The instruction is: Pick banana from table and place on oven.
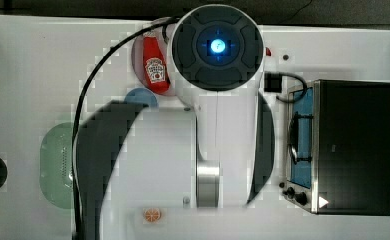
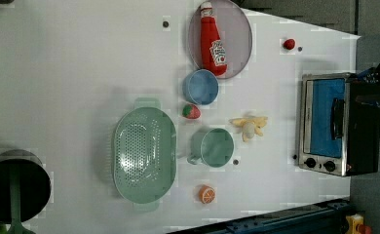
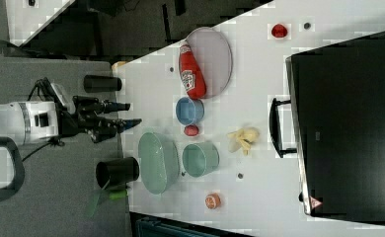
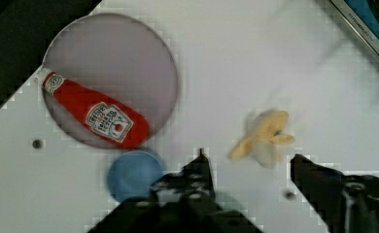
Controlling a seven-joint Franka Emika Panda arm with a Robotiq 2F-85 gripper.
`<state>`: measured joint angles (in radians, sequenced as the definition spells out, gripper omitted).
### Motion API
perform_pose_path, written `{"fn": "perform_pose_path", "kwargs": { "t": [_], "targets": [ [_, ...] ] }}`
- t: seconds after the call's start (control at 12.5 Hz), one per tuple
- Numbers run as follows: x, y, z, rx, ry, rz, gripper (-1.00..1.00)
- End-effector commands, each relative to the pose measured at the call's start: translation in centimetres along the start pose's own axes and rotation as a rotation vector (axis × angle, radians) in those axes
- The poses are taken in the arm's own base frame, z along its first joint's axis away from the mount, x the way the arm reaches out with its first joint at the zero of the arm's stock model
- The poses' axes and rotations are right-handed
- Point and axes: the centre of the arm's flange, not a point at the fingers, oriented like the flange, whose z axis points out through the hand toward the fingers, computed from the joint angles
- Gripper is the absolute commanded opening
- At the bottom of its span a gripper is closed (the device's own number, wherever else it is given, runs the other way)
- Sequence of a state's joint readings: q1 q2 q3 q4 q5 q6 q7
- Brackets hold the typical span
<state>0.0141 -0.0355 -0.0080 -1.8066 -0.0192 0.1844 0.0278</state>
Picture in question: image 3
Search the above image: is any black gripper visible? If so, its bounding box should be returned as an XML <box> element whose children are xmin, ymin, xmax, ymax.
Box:
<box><xmin>56</xmin><ymin>96</ymin><xmax>142</xmax><ymax>143</ymax></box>

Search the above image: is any yellow plush banana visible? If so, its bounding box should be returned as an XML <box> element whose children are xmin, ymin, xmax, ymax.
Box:
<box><xmin>227</xmin><ymin>127</ymin><xmax>260</xmax><ymax>156</ymax></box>

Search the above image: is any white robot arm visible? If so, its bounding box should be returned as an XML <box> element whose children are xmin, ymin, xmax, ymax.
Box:
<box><xmin>0</xmin><ymin>96</ymin><xmax>142</xmax><ymax>145</ymax></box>

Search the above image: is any black toaster oven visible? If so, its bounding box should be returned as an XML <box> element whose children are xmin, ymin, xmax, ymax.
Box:
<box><xmin>269</xmin><ymin>31</ymin><xmax>385</xmax><ymax>226</ymax></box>

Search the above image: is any black cylinder container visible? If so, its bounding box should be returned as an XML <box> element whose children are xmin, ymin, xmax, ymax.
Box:
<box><xmin>83</xmin><ymin>75</ymin><xmax>122</xmax><ymax>93</ymax></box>

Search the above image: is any black pot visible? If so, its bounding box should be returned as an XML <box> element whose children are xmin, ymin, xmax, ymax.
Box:
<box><xmin>96</xmin><ymin>157</ymin><xmax>140</xmax><ymax>190</ymax></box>

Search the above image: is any green colander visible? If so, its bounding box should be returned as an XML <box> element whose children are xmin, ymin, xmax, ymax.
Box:
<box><xmin>138</xmin><ymin>132</ymin><xmax>180</xmax><ymax>195</ymax></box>

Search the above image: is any blue cup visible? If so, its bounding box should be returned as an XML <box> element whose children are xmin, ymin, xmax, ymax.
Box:
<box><xmin>176</xmin><ymin>97</ymin><xmax>204</xmax><ymax>125</ymax></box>

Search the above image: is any red strawberry toy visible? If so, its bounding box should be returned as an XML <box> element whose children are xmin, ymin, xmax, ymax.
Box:
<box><xmin>184</xmin><ymin>124</ymin><xmax>199</xmax><ymax>136</ymax></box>

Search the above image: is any red ketchup bottle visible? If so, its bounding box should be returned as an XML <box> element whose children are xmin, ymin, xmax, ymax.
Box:
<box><xmin>180</xmin><ymin>41</ymin><xmax>206</xmax><ymax>100</ymax></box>

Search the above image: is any green mug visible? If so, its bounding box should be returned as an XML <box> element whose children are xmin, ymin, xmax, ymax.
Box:
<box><xmin>182</xmin><ymin>142</ymin><xmax>220</xmax><ymax>178</ymax></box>

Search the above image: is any grey round plate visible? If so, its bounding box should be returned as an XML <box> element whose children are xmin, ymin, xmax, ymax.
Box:
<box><xmin>180</xmin><ymin>27</ymin><xmax>233</xmax><ymax>99</ymax></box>

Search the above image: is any orange slice toy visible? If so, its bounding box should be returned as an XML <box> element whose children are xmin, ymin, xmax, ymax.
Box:
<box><xmin>205</xmin><ymin>193</ymin><xmax>221</xmax><ymax>209</ymax></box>

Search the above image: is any small red fruit toy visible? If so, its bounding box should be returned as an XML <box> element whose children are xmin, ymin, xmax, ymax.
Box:
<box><xmin>271</xmin><ymin>24</ymin><xmax>288</xmax><ymax>39</ymax></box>

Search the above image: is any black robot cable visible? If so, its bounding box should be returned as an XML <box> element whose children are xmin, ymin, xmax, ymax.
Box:
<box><xmin>21</xmin><ymin>77</ymin><xmax>65</xmax><ymax>163</ymax></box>

